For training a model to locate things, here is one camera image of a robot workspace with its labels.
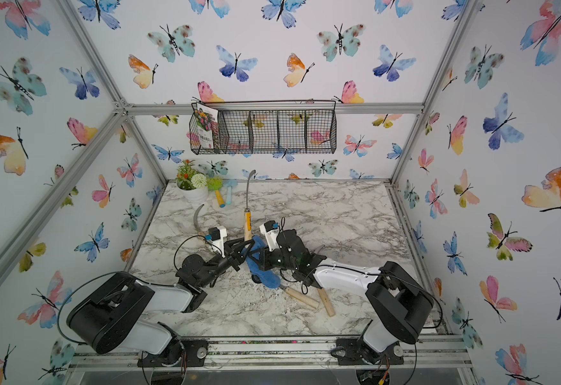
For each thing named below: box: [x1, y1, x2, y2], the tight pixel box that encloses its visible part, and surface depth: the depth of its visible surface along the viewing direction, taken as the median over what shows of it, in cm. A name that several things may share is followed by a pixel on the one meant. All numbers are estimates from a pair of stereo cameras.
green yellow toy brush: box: [206, 176, 227, 208], surface depth 116 cm
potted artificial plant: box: [175, 159, 209, 204], surface depth 104 cm
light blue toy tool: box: [223, 178, 239, 205], surface depth 117 cm
